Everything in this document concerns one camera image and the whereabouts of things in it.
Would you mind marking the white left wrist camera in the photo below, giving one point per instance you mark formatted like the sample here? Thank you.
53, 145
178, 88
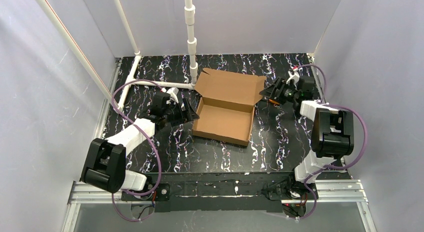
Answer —
173, 93

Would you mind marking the aluminium rail frame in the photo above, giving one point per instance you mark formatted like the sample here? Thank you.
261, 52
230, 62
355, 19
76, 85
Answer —
328, 191

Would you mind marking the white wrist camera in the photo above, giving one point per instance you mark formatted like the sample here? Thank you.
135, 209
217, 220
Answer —
294, 77
173, 93

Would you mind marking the brown cardboard box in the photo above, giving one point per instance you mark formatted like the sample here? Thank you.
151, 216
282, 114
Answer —
227, 105

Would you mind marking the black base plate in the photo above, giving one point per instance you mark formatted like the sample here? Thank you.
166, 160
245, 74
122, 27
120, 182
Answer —
275, 189

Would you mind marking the yellow tape measure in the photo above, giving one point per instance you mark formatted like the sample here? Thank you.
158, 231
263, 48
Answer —
272, 101

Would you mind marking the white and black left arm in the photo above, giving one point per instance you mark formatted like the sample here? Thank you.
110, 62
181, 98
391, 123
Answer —
105, 163

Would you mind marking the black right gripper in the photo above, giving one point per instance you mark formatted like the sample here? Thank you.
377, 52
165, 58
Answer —
279, 92

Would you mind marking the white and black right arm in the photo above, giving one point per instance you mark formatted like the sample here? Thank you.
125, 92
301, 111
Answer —
332, 135

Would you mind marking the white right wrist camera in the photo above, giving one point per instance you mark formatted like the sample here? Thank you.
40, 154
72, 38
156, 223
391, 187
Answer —
294, 77

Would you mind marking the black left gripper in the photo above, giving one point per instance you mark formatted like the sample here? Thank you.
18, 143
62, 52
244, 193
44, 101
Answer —
180, 110

